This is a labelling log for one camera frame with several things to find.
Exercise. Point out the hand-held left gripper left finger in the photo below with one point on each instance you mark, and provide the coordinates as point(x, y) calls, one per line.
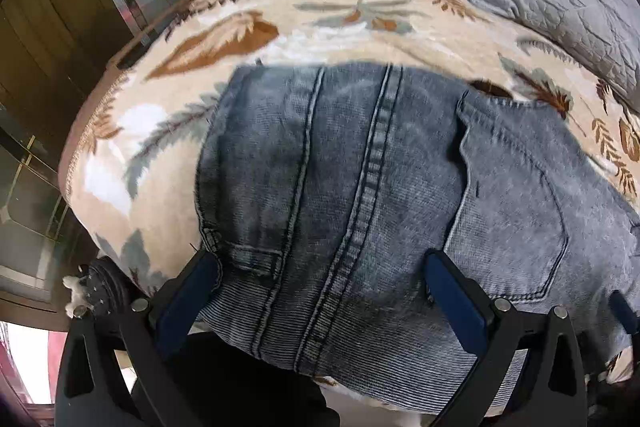
point(192, 297)

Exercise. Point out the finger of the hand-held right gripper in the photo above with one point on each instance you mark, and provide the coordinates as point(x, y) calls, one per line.
point(625, 312)

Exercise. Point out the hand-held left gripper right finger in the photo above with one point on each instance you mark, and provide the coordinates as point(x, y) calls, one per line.
point(457, 307)

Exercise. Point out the blue denim pants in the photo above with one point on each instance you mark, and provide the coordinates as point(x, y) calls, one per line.
point(380, 207)

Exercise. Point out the dark plush slipper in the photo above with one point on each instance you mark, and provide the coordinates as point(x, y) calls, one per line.
point(102, 287)

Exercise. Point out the dark cloth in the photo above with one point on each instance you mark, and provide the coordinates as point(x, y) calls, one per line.
point(250, 387)

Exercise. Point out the glass cabinet with brass trim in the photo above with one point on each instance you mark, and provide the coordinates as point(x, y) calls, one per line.
point(30, 207)

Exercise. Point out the leaf print blanket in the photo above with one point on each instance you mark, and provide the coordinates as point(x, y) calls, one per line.
point(200, 52)

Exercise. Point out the wooden door with glass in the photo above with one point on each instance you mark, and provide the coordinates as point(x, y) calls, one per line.
point(60, 17)

